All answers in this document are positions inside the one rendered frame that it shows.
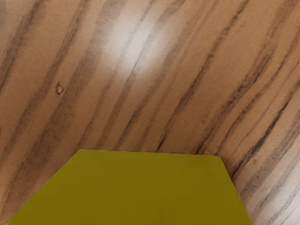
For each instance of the olive yellow block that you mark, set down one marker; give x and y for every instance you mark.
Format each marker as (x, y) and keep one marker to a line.
(131, 189)

